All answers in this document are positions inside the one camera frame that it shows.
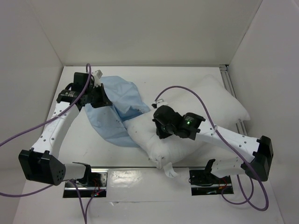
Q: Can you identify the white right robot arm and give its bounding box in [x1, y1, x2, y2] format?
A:
[153, 105, 274, 183]

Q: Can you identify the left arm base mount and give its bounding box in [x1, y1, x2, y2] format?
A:
[63, 168, 108, 198]

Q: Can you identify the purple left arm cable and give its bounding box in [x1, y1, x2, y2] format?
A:
[0, 63, 103, 222]

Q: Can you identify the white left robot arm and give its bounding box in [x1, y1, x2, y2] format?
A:
[18, 70, 112, 186]

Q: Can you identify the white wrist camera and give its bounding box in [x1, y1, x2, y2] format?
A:
[92, 70, 103, 86]
[151, 99, 168, 109]

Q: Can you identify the aluminium rail right side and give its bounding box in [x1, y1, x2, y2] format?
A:
[219, 65, 248, 135]

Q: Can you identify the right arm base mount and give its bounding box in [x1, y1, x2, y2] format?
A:
[189, 169, 234, 196]

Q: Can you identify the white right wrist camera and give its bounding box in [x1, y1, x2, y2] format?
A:
[151, 99, 168, 109]

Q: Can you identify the light blue pillowcase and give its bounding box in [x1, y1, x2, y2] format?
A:
[85, 76, 150, 147]

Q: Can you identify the white pillow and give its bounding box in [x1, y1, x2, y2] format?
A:
[124, 75, 250, 178]

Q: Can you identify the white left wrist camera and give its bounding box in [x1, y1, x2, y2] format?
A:
[92, 70, 103, 86]

